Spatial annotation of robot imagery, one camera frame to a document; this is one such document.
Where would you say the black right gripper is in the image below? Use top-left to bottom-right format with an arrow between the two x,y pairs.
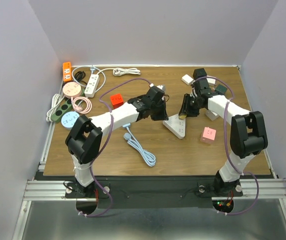
177,93 -> 203,117

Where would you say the white triangular power strip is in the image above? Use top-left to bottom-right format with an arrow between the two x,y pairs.
162,114 -> 186,140

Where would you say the white cube socket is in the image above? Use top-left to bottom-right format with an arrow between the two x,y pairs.
205,110 -> 219,121

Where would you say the pink cube socket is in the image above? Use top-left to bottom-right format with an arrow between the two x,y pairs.
200,127 -> 217,145

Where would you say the light blue power strip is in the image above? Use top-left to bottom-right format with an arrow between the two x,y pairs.
122,123 -> 131,129

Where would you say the red cube socket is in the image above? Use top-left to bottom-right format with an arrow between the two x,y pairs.
110,93 -> 124,109

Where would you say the pink cable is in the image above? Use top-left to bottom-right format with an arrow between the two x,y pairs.
71,96 -> 93,115

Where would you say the round pink socket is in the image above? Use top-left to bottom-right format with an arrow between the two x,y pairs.
62,82 -> 82,99

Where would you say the yellow small plug adapter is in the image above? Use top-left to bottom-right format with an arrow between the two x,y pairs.
178,114 -> 187,120

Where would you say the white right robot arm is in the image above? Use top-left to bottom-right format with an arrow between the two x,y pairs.
178,76 -> 268,195

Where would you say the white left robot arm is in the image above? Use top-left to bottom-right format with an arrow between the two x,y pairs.
65,84 -> 169,197

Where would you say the round light blue socket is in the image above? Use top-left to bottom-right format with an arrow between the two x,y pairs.
60,111 -> 80,130

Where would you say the white flat charger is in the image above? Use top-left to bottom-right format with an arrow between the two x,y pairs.
181,74 -> 194,86

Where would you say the white square charger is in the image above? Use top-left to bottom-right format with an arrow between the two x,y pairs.
206,77 -> 216,86

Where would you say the black cube adapter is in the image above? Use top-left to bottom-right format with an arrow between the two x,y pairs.
192,68 -> 207,80

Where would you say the dark green cube adapter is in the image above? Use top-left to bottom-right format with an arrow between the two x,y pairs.
214,84 -> 228,96

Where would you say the white long power strip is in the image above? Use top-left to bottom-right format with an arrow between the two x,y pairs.
84,73 -> 100,98

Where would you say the dark green power strip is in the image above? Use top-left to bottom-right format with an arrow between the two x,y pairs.
46,88 -> 84,123

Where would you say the orange power strip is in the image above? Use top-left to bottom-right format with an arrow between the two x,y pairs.
62,62 -> 72,83

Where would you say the light blue coiled cable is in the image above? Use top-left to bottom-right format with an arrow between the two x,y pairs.
122,127 -> 157,168

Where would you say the white bundled cable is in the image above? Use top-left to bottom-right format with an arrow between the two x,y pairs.
112,67 -> 142,77

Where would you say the black coiled cable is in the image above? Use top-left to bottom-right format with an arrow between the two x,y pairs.
62,70 -> 87,90

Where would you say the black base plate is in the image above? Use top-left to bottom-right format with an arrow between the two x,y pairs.
63,175 -> 243,210

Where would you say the white coiled cable left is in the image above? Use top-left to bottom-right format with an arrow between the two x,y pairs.
45,93 -> 63,123

